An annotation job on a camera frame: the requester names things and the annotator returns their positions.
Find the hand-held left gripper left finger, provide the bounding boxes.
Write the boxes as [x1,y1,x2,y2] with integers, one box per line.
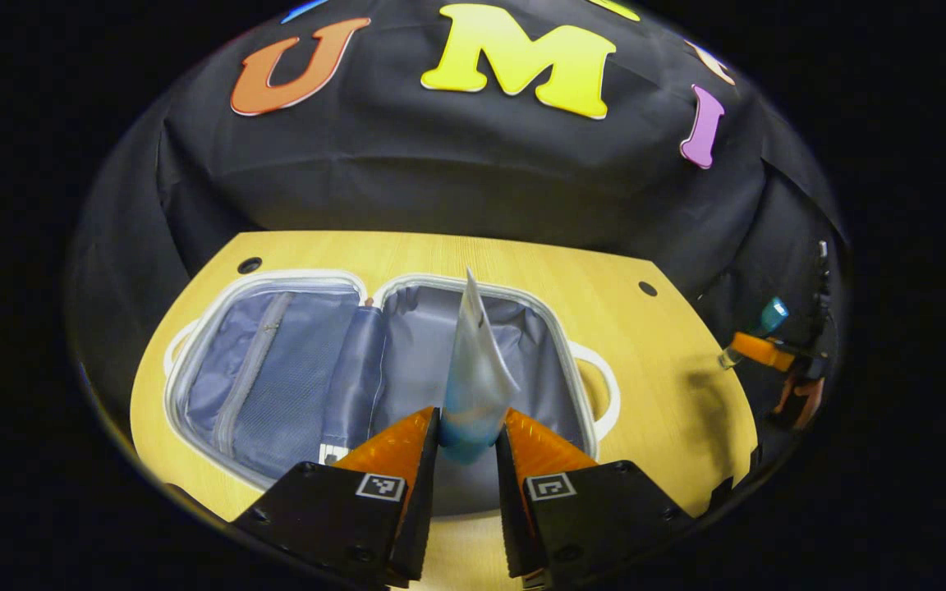
[231,406,442,589]

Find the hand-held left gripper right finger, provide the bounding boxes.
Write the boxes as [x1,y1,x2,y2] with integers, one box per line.
[495,407,696,590]

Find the white blue cream tube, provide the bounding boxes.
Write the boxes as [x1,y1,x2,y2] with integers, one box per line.
[439,267,521,465]

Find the white suitcase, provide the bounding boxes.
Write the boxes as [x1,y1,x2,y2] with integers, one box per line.
[163,269,622,518]

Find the black backdrop cloth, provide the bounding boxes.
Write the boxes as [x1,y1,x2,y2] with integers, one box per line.
[67,0,852,460]

